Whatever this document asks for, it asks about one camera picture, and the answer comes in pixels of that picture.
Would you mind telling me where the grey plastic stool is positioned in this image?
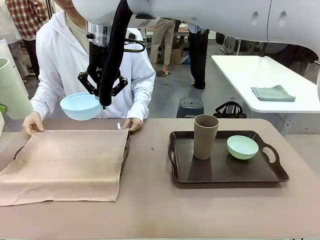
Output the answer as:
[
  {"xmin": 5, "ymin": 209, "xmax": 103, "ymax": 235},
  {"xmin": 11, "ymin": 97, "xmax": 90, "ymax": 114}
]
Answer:
[{"xmin": 176, "ymin": 97, "xmax": 205, "ymax": 119}]

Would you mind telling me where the light blue bowl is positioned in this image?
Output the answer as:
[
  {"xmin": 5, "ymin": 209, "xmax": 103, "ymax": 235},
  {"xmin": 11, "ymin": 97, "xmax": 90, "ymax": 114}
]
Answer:
[{"xmin": 59, "ymin": 91, "xmax": 103, "ymax": 122}]

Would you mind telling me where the light green tall cup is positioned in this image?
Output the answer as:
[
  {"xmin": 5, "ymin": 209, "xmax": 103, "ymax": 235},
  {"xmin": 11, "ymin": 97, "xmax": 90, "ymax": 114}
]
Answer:
[{"xmin": 0, "ymin": 57, "xmax": 34, "ymax": 120}]

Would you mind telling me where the light green bowl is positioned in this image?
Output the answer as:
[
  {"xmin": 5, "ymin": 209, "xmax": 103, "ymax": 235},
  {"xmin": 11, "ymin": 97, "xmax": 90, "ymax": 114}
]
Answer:
[{"xmin": 226, "ymin": 134, "xmax": 259, "ymax": 160}]

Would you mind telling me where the person's left forearm white sleeve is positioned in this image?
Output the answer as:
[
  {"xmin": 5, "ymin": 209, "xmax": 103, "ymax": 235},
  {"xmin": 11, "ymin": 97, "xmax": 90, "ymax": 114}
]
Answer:
[{"xmin": 126, "ymin": 72, "xmax": 157, "ymax": 124}]

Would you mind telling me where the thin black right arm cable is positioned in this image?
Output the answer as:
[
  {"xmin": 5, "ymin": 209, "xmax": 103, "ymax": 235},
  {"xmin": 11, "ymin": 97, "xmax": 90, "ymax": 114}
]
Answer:
[{"xmin": 123, "ymin": 39, "xmax": 147, "ymax": 54}]

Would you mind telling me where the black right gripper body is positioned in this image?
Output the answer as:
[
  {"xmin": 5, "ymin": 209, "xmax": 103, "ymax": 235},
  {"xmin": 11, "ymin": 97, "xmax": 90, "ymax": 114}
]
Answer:
[{"xmin": 86, "ymin": 41, "xmax": 110, "ymax": 87}]

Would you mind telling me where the beige cloth mat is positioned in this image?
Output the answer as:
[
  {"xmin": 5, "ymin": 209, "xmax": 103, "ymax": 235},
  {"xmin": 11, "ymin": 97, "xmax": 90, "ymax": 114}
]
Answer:
[{"xmin": 0, "ymin": 121, "xmax": 131, "ymax": 207}]

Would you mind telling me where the black bag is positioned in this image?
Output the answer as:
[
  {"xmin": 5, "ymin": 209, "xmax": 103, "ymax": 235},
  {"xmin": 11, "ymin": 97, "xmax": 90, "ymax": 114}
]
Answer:
[{"xmin": 213, "ymin": 101, "xmax": 248, "ymax": 119}]

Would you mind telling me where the person in dark trousers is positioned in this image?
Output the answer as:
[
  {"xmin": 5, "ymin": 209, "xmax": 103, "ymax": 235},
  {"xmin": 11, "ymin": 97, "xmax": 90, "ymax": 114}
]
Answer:
[{"xmin": 187, "ymin": 22, "xmax": 210, "ymax": 91}]

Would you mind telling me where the person's right hand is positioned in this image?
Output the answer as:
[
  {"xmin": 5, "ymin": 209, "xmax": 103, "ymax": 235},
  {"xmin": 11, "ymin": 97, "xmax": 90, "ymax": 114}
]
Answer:
[{"xmin": 22, "ymin": 111, "xmax": 46, "ymax": 137}]

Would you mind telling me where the white table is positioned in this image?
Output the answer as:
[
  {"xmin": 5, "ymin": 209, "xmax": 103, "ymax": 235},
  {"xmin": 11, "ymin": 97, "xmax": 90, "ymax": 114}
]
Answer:
[{"xmin": 211, "ymin": 54, "xmax": 320, "ymax": 137}]

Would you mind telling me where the person in khaki trousers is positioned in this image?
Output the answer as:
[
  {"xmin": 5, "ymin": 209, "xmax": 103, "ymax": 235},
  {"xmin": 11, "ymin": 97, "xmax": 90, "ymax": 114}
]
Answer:
[{"xmin": 149, "ymin": 17, "xmax": 176, "ymax": 76}]

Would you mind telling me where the person in red plaid shirt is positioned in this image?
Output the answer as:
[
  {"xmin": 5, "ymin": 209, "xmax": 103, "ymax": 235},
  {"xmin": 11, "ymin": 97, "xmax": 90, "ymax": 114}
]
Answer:
[{"xmin": 6, "ymin": 0, "xmax": 49, "ymax": 81}]

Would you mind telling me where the brown tall cup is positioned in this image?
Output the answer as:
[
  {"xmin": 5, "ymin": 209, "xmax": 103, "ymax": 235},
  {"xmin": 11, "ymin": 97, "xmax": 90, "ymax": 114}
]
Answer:
[{"xmin": 193, "ymin": 114, "xmax": 220, "ymax": 160}]

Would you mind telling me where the grey-green cloth mat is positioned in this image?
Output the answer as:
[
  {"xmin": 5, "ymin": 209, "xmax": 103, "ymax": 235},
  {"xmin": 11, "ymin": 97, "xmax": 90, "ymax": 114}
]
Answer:
[{"xmin": 250, "ymin": 84, "xmax": 296, "ymax": 102}]

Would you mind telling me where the person in white hoodie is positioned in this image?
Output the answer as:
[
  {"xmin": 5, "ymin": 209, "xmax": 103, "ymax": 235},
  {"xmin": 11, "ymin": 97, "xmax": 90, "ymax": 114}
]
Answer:
[{"xmin": 29, "ymin": 0, "xmax": 157, "ymax": 120}]

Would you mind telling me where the cardboard box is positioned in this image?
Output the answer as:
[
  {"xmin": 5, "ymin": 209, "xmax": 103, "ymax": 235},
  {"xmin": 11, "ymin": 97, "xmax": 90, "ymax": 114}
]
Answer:
[{"xmin": 169, "ymin": 47, "xmax": 188, "ymax": 66}]

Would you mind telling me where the dark brown plastic tray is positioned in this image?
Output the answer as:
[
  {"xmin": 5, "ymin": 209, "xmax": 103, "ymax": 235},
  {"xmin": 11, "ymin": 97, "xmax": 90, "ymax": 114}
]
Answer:
[
  {"xmin": 167, "ymin": 129, "xmax": 290, "ymax": 185},
  {"xmin": 13, "ymin": 132, "xmax": 131, "ymax": 179}
]

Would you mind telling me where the person's right forearm white sleeve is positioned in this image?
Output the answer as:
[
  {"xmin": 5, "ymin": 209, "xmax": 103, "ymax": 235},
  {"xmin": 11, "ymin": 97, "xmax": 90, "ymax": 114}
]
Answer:
[{"xmin": 29, "ymin": 79, "xmax": 66, "ymax": 121}]

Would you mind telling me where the white round appliance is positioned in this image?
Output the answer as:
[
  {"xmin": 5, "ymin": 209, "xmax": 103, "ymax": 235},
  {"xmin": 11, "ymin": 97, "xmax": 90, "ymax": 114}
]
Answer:
[{"xmin": 0, "ymin": 37, "xmax": 16, "ymax": 76}]

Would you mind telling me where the person's left hand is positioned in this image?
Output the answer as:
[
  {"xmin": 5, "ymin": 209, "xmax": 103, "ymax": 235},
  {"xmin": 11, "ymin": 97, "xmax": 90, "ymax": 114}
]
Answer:
[{"xmin": 124, "ymin": 117, "xmax": 144, "ymax": 133}]

